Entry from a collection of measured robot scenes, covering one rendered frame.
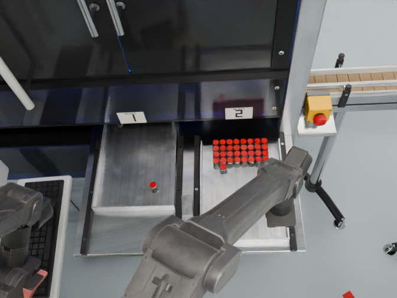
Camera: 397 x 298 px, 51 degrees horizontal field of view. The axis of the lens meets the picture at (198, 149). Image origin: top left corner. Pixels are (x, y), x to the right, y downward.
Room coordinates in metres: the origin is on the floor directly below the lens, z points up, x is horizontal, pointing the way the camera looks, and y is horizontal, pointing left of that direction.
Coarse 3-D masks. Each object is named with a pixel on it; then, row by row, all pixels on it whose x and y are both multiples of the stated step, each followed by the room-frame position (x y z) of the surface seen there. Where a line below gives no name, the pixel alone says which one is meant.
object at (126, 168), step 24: (120, 144) 0.78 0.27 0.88; (144, 144) 0.77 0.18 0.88; (168, 144) 0.75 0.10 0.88; (120, 168) 0.69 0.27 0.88; (144, 168) 0.67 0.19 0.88; (168, 168) 0.66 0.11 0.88; (96, 192) 0.61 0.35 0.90; (120, 192) 0.60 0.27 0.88; (144, 192) 0.59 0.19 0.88; (168, 192) 0.57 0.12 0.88
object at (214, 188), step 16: (272, 144) 0.68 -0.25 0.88; (208, 160) 0.66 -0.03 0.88; (208, 176) 0.61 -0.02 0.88; (224, 176) 0.60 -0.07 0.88; (240, 176) 0.59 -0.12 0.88; (208, 192) 0.55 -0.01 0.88; (224, 192) 0.54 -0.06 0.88; (208, 208) 0.50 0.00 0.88; (256, 224) 0.42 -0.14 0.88; (240, 240) 0.37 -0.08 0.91; (256, 240) 0.36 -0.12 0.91; (272, 240) 0.36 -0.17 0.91; (288, 240) 0.35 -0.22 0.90
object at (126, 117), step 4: (124, 112) 0.79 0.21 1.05; (128, 112) 0.79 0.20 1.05; (132, 112) 0.78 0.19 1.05; (136, 112) 0.78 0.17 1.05; (140, 112) 0.78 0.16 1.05; (120, 116) 0.79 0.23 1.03; (124, 116) 0.79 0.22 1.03; (128, 116) 0.79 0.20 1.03; (132, 116) 0.78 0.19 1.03; (136, 116) 0.78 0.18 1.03; (140, 116) 0.78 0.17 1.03; (144, 116) 0.78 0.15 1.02; (120, 120) 0.79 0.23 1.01; (124, 120) 0.79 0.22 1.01; (128, 120) 0.79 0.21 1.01; (132, 120) 0.78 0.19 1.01; (136, 120) 0.78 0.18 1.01; (140, 120) 0.78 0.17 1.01; (144, 120) 0.78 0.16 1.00
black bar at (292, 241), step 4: (280, 132) 0.71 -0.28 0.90; (280, 136) 0.70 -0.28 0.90; (280, 140) 0.69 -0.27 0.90; (284, 140) 0.68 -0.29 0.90; (280, 144) 0.67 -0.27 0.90; (284, 144) 0.67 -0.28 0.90; (284, 148) 0.65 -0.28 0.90; (284, 152) 0.64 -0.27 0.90; (284, 156) 0.62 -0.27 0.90; (292, 228) 0.38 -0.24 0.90; (292, 232) 0.37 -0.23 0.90; (292, 236) 0.36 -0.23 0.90; (292, 240) 0.35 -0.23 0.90; (296, 240) 0.35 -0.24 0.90; (292, 244) 0.34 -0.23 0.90; (296, 244) 0.34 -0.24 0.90; (292, 248) 0.33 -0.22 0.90; (296, 248) 0.32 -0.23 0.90
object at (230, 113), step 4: (228, 108) 0.74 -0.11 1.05; (232, 108) 0.74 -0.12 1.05; (236, 108) 0.74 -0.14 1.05; (240, 108) 0.74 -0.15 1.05; (244, 108) 0.73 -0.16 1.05; (248, 108) 0.73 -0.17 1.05; (252, 108) 0.73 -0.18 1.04; (228, 112) 0.74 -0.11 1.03; (232, 112) 0.74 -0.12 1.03; (236, 112) 0.74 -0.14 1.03; (244, 112) 0.73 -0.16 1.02; (248, 112) 0.73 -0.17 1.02; (252, 112) 0.73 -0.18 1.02; (228, 116) 0.74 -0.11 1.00; (232, 116) 0.74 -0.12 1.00; (244, 116) 0.73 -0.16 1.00; (248, 116) 0.73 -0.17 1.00
